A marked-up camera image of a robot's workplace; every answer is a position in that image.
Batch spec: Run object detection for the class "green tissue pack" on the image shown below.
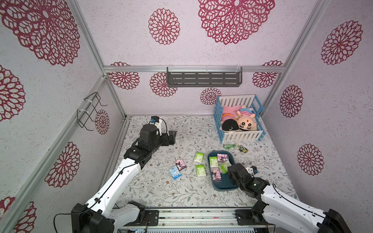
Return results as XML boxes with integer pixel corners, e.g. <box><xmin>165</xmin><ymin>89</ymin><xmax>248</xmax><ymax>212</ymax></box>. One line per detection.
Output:
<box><xmin>193</xmin><ymin>152</ymin><xmax>205</xmax><ymax>164</ymax></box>
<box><xmin>209</xmin><ymin>156</ymin><xmax>219</xmax><ymax>168</ymax></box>
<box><xmin>196</xmin><ymin>164</ymin><xmax>207</xmax><ymax>178</ymax></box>
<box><xmin>219</xmin><ymin>161</ymin><xmax>232</xmax><ymax>174</ymax></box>

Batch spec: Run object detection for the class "pink Kuromi tissue pack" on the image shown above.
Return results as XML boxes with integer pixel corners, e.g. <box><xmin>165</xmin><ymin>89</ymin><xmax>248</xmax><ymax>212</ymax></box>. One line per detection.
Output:
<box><xmin>217</xmin><ymin>153</ymin><xmax>229</xmax><ymax>163</ymax></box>
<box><xmin>175</xmin><ymin>159</ymin><xmax>187</xmax><ymax>171</ymax></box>
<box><xmin>211</xmin><ymin>168</ymin><xmax>222</xmax><ymax>183</ymax></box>

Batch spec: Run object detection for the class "blue Cinnamoroll tissue pack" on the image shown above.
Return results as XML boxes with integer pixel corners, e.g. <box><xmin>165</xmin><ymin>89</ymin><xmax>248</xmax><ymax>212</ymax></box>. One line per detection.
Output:
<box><xmin>169</xmin><ymin>166</ymin><xmax>182</xmax><ymax>180</ymax></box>

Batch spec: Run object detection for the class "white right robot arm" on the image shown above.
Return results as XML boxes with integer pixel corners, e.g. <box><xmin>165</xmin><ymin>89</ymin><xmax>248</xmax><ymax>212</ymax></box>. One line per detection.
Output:
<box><xmin>228</xmin><ymin>164</ymin><xmax>351</xmax><ymax>233</ymax></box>

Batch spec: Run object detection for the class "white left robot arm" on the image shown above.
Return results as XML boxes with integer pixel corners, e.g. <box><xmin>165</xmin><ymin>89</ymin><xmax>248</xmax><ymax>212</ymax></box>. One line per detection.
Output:
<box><xmin>71</xmin><ymin>123</ymin><xmax>177</xmax><ymax>233</ymax></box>

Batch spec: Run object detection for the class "teal storage box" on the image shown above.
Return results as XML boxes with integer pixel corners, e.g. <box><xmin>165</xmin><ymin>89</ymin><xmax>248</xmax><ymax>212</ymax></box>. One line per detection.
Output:
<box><xmin>207</xmin><ymin>150</ymin><xmax>240</xmax><ymax>192</ymax></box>

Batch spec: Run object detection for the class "black-haired plush doll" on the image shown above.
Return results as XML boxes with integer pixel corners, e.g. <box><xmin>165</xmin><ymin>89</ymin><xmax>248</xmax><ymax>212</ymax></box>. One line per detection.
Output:
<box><xmin>221</xmin><ymin>119</ymin><xmax>240</xmax><ymax>132</ymax></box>

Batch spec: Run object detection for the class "peach face plush doll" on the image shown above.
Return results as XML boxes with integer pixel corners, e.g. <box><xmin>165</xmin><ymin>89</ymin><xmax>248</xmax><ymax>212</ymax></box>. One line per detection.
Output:
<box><xmin>236</xmin><ymin>108</ymin><xmax>257</xmax><ymax>131</ymax></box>

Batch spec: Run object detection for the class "pink plush doll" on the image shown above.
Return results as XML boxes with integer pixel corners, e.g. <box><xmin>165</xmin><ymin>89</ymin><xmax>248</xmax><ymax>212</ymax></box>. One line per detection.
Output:
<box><xmin>221</xmin><ymin>105</ymin><xmax>246</xmax><ymax>119</ymax></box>

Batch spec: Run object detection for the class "blue white toy crib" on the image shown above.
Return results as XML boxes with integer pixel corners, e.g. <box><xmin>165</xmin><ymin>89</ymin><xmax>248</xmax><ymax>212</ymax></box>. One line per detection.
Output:
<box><xmin>214</xmin><ymin>95</ymin><xmax>265</xmax><ymax>144</ymax></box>

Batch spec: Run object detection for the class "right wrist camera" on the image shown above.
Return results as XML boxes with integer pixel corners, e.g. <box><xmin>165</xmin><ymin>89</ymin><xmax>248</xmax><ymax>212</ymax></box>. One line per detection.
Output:
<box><xmin>246</xmin><ymin>166</ymin><xmax>258</xmax><ymax>175</ymax></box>

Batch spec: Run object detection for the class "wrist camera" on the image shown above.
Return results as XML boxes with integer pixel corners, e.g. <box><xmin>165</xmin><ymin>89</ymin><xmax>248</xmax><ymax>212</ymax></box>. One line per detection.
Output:
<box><xmin>150</xmin><ymin>116</ymin><xmax>160</xmax><ymax>123</ymax></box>
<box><xmin>246</xmin><ymin>166</ymin><xmax>258</xmax><ymax>175</ymax></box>

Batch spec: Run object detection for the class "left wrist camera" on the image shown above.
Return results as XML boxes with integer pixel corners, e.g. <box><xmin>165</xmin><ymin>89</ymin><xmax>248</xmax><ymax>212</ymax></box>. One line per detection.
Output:
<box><xmin>150</xmin><ymin>116</ymin><xmax>160</xmax><ymax>123</ymax></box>

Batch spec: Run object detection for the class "sloth figure keychain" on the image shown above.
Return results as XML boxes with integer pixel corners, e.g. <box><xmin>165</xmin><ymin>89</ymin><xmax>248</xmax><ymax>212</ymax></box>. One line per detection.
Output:
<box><xmin>239</xmin><ymin>146</ymin><xmax>248</xmax><ymax>153</ymax></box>

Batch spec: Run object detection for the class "green strap keychain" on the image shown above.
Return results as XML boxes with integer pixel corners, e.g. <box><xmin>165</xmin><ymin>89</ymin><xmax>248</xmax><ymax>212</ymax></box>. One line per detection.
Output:
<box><xmin>223</xmin><ymin>144</ymin><xmax>236</xmax><ymax>150</ymax></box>

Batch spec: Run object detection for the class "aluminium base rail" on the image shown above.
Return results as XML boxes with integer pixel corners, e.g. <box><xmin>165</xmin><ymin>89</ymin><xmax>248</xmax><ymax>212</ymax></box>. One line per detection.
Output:
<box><xmin>121</xmin><ymin>207</ymin><xmax>279</xmax><ymax>229</ymax></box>

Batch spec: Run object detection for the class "grey wall shelf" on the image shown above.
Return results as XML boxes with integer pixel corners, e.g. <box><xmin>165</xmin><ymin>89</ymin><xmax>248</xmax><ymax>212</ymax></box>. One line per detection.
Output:
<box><xmin>166</xmin><ymin>67</ymin><xmax>242</xmax><ymax>87</ymax></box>

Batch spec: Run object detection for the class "black wire wall rack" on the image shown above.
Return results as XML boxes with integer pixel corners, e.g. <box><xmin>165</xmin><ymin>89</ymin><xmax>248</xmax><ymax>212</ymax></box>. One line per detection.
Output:
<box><xmin>76</xmin><ymin>92</ymin><xmax>107</xmax><ymax>132</ymax></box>

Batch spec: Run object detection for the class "aluminium frame post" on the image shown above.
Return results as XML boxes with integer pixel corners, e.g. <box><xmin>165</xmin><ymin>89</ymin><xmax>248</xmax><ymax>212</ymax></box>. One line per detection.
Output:
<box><xmin>261</xmin><ymin>0</ymin><xmax>332</xmax><ymax>117</ymax></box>

